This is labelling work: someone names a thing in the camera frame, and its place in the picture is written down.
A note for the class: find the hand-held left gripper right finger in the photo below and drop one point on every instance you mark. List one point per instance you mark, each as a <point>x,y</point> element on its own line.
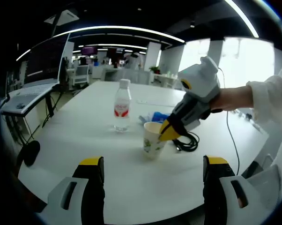
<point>216,194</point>

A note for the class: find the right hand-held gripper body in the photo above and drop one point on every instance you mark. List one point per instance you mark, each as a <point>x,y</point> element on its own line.
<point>202,82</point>

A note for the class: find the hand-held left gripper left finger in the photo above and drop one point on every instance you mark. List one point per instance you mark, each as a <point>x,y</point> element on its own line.
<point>91,192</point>

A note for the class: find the blue plastic packet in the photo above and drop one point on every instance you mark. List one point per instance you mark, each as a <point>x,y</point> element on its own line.
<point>158,116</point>

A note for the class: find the white paper cup green print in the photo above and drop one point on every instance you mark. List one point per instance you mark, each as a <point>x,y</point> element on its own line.
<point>152,145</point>

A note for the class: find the clear water bottle red label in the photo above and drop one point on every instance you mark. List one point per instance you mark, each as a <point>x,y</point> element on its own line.
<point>122,105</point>

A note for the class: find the white tabletop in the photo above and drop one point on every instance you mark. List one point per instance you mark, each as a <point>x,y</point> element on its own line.
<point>84,131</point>

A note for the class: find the person's right hand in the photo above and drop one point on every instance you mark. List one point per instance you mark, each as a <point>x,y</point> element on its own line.
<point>234,98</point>

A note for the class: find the white strip on table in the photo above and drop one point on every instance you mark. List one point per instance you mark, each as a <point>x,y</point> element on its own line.
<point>155,102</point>

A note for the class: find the green potted plant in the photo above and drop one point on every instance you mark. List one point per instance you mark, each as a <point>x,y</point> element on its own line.
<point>154,69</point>

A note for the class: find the white office counter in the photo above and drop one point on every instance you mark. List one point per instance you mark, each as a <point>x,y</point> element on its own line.
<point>127,76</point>

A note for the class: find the black round object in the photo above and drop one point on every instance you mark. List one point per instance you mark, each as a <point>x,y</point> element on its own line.
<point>32,153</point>

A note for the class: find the black desk leg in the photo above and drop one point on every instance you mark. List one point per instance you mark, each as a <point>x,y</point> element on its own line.
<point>49,106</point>

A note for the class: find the white office chair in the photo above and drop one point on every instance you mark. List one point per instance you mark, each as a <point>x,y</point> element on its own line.
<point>82,75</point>

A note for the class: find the white side desk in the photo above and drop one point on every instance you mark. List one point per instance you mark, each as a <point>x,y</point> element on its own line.
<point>35,103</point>

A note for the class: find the long ceiling light strip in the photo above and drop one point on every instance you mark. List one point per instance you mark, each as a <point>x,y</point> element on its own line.
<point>108,27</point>

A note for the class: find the white keyboard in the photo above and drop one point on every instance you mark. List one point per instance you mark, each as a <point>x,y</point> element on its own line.
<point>35,90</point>

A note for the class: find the dark computer monitor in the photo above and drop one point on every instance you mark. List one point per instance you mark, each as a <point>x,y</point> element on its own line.
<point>45,61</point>

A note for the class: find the square ceiling panel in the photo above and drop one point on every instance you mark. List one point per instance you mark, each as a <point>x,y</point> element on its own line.
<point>63,17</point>

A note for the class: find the purple wall screen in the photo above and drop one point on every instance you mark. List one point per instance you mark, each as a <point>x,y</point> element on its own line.
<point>89,50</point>

